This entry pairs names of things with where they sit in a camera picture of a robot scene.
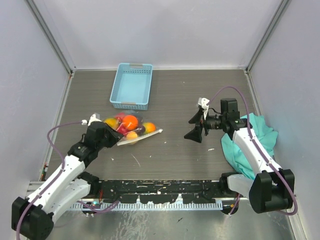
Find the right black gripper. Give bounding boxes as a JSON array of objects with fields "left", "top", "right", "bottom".
[{"left": 184, "top": 108, "right": 227, "bottom": 143}]

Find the clear zip top bag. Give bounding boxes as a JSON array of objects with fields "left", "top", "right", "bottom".
[{"left": 103, "top": 110, "right": 163, "bottom": 146}]

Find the orange fake fruit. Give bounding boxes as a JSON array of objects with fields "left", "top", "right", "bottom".
[{"left": 122, "top": 115, "right": 139, "bottom": 131}]

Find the green orange fake mango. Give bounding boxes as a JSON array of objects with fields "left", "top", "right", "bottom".
[{"left": 103, "top": 117, "right": 119, "bottom": 130}]

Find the yellow fake peach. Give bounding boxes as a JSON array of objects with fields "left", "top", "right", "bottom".
[{"left": 126, "top": 131, "right": 138, "bottom": 141}]

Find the red fake apple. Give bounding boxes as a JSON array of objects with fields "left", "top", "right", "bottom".
[{"left": 114, "top": 112, "right": 126, "bottom": 122}]

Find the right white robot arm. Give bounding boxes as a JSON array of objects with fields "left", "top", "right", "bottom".
[{"left": 184, "top": 106, "right": 298, "bottom": 216}]

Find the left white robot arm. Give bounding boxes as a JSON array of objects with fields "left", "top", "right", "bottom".
[{"left": 11, "top": 118, "right": 123, "bottom": 240}]

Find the small red fake fruit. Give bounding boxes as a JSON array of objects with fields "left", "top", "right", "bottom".
[{"left": 116, "top": 124, "right": 128, "bottom": 135}]

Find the dark purple fake fruit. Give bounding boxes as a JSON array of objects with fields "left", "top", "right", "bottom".
[{"left": 135, "top": 125, "right": 146, "bottom": 136}]

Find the yellow green fake mango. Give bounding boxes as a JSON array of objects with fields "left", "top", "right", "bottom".
[{"left": 142, "top": 122, "right": 157, "bottom": 134}]

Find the light blue plastic basket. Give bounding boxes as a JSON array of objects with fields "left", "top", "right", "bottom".
[{"left": 109, "top": 63, "right": 153, "bottom": 111}]

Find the teal cloth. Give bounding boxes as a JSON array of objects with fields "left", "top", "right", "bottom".
[{"left": 221, "top": 112, "right": 278, "bottom": 180}]

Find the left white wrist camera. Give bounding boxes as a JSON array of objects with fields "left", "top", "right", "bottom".
[{"left": 87, "top": 113, "right": 101, "bottom": 126}]

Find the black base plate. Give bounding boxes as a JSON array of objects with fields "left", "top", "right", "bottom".
[{"left": 86, "top": 180, "right": 237, "bottom": 204}]

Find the grey slotted cable duct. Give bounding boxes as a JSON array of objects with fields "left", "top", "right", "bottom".
[{"left": 69, "top": 201, "right": 223, "bottom": 211}]

